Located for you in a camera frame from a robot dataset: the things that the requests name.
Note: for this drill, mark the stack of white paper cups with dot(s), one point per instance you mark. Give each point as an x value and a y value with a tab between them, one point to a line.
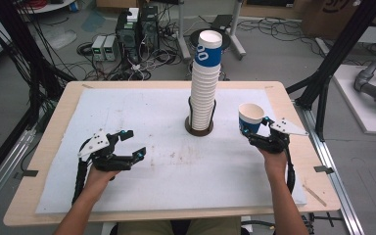
204	91

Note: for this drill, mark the black tape strip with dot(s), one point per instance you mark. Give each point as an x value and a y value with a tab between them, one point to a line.
323	169
29	173

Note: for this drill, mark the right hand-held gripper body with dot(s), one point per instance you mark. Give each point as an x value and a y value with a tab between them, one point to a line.
274	142

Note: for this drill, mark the black round stool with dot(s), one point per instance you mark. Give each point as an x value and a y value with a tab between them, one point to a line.
226	40

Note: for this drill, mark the large cardboard box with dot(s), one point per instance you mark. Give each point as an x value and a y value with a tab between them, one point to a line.
336	19

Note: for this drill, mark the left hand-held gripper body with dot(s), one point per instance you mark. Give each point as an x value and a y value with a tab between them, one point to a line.
94	145

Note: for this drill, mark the person's khaki trousers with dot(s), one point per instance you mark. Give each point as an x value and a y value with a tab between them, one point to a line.
143	228

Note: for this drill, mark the small white box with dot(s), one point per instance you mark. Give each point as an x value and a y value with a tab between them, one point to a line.
133	14

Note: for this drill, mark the grey power supply box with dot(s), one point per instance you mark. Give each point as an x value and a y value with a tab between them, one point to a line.
98	47
111	47

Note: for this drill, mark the black cup holder brown base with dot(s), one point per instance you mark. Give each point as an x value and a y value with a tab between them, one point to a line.
199	132

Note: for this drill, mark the grey metal stand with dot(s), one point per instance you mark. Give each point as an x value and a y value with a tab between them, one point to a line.
182	39

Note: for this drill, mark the brown cardboard box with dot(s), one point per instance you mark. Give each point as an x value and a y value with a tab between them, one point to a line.
117	3

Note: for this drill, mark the blue banded paper cup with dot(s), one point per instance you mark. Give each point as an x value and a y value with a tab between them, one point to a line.
251	119

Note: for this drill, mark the person's left hand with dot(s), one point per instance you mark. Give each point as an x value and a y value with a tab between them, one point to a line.
99	181

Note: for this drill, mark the clear plastic sheet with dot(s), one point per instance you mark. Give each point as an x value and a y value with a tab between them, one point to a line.
60	37

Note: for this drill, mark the blue tape roll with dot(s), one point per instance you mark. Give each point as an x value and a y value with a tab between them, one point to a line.
74	6

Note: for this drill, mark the white round table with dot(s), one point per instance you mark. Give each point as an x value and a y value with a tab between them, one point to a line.
50	7

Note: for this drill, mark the thin wooden stick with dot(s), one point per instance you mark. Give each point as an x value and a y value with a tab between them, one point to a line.
315	195

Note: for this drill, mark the black computer tower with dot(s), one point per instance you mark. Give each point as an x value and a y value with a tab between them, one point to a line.
149	27
127	36

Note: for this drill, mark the aluminium rail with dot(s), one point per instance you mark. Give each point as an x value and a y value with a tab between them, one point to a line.
3	176
336	182

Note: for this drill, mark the white foam mat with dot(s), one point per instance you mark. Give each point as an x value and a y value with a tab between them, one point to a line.
176	182

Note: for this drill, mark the person's right hand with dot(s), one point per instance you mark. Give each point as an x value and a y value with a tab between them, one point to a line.
275	164

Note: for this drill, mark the white platform board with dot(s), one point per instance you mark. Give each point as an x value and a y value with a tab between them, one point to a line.
355	107

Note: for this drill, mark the black metal frame post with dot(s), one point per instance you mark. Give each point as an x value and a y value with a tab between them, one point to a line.
23	49
333	65

